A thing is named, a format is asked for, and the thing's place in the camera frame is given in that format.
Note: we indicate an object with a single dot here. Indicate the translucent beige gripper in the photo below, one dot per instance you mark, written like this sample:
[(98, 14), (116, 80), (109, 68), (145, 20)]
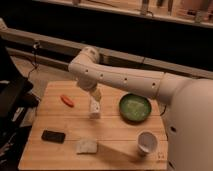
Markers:
[(96, 94)]

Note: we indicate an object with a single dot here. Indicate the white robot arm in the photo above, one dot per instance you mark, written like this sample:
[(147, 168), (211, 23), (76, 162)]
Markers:
[(190, 122)]

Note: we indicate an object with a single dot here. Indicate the green ceramic bowl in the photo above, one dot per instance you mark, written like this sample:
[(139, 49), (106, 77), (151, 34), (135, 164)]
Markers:
[(134, 108)]

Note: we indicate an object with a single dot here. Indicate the white tube bottle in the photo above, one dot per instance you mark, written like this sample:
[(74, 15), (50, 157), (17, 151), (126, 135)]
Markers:
[(94, 109)]

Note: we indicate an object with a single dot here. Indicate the white folded sponge cloth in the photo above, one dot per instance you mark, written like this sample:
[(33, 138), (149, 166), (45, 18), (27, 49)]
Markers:
[(86, 146)]

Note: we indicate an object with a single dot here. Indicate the black smartphone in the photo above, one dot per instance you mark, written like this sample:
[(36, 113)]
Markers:
[(51, 136)]

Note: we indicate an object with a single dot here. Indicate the white paper cup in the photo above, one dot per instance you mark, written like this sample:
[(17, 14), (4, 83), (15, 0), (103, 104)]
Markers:
[(146, 143)]

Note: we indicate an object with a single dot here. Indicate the black equipment on left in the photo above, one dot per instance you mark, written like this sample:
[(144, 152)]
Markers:
[(15, 100)]

